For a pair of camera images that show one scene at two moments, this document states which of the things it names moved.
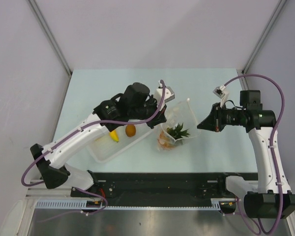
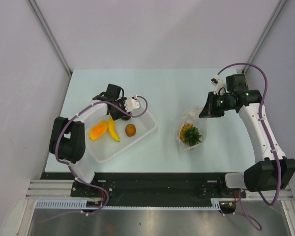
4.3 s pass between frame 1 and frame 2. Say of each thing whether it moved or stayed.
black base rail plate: stayed
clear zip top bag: moved
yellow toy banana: stayed
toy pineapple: moved
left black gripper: moved
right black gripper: moved
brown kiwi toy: stayed
